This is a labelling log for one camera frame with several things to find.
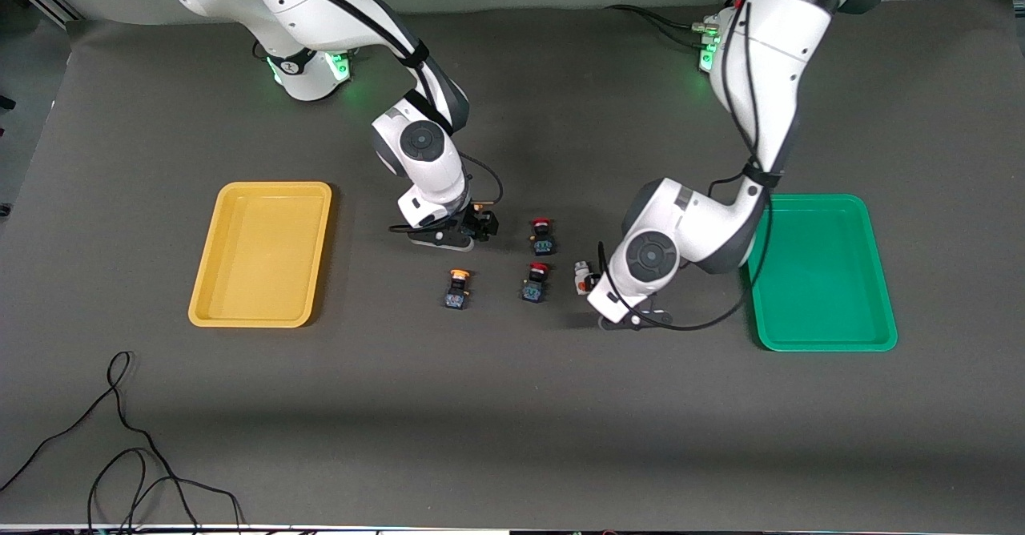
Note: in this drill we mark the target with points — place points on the white orange button switch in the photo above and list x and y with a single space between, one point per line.
583 275

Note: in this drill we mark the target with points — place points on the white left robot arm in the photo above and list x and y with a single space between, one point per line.
769 62

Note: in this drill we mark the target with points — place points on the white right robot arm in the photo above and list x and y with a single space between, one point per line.
336 6

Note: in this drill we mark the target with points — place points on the dark grey table mat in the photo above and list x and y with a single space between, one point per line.
512 407

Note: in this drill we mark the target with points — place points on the yellow plastic tray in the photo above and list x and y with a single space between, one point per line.
264 255

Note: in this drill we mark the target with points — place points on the green plastic tray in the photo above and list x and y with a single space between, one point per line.
825 279

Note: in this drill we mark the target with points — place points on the red push button switch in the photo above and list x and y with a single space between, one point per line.
542 237
535 285

